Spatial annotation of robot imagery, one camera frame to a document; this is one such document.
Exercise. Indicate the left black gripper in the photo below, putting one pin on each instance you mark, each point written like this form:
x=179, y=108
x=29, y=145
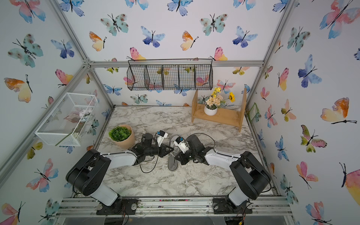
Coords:
x=162, y=151

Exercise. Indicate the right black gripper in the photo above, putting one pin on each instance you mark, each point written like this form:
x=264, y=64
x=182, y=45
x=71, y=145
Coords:
x=181, y=158

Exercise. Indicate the grey canvas sneaker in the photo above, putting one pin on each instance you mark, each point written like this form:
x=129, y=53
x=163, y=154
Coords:
x=172, y=162

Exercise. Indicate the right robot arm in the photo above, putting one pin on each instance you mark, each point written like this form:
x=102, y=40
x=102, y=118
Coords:
x=251, y=177

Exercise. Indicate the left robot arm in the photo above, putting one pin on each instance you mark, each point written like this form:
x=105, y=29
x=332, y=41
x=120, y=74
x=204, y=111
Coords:
x=87, y=175

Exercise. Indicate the green plant in terracotta pot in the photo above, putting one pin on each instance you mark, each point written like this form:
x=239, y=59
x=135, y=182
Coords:
x=123, y=136

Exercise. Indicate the wooden shelf rack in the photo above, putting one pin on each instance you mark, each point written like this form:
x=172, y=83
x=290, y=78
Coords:
x=223, y=116

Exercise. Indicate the flowers in white pot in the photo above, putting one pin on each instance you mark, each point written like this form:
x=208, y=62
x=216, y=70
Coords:
x=213, y=102

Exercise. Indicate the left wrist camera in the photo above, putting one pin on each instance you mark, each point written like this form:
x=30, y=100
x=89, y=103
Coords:
x=161, y=136

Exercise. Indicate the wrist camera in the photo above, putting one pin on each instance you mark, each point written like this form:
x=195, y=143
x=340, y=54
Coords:
x=161, y=136
x=181, y=144

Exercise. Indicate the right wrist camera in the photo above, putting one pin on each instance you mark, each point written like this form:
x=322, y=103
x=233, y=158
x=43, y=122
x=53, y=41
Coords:
x=181, y=144

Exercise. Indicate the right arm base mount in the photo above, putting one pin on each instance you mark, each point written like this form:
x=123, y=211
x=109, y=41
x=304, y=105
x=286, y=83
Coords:
x=223, y=205

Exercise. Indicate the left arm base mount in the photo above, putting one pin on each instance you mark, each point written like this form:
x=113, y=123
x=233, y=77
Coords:
x=121, y=206

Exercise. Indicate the green framed wall card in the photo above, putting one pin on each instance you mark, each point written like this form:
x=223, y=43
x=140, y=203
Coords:
x=254, y=113

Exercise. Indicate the black wire wall basket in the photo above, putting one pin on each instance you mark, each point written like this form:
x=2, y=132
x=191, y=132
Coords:
x=170, y=75

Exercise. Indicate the white mesh wall basket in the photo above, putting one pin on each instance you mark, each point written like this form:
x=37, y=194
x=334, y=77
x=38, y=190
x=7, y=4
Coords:
x=71, y=119

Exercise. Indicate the aluminium front rail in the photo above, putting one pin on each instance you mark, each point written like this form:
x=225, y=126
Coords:
x=175, y=206

